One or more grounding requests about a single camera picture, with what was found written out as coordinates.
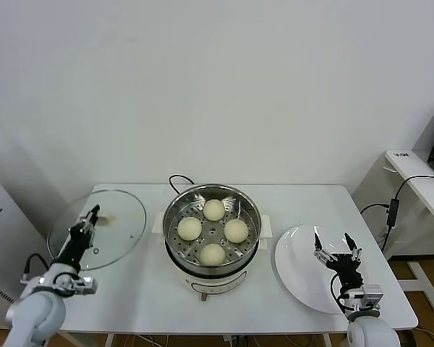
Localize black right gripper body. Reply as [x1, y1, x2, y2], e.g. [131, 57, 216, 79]
[326, 253, 366, 291]

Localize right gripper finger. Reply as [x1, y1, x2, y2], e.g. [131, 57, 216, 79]
[343, 232, 364, 263]
[312, 232, 339, 267]

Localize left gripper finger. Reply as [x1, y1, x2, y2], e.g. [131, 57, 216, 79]
[77, 220, 95, 238]
[86, 204, 101, 226]

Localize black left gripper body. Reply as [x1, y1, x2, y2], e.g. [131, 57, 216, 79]
[56, 234, 95, 270]

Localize round glass pot lid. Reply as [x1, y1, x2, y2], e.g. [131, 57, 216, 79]
[46, 189, 148, 272]

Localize white steamed baozi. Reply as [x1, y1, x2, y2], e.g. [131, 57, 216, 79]
[202, 198, 226, 221]
[176, 216, 203, 242]
[199, 242, 226, 267]
[224, 218, 250, 244]

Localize perforated steel steamer basket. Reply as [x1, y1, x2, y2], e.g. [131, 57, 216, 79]
[161, 184, 262, 267]

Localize large white plate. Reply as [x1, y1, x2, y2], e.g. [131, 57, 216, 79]
[273, 224, 370, 314]

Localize white cabinet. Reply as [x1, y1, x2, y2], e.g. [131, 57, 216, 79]
[0, 166, 57, 315]

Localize white side desk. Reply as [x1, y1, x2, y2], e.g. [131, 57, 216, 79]
[384, 149, 434, 314]

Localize white electric cooker pot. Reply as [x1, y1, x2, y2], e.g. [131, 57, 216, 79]
[150, 213, 272, 303]

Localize black right camera cable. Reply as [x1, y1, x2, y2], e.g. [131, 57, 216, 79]
[329, 273, 352, 321]

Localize black camera cable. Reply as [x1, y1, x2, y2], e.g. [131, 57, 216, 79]
[329, 273, 352, 321]
[21, 252, 51, 286]

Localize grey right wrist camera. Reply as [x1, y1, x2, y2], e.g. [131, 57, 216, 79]
[352, 284, 384, 312]

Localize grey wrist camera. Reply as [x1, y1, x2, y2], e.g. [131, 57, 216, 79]
[352, 284, 384, 312]
[67, 276, 98, 296]

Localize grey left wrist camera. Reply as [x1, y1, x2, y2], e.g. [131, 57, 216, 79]
[67, 276, 98, 296]

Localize black left camera cable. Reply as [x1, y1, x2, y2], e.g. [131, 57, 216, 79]
[21, 252, 51, 286]

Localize black power adapter with cable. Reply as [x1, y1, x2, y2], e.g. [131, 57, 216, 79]
[359, 174, 434, 252]

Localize black cooker power cord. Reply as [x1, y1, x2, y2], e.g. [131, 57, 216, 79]
[168, 175, 196, 196]

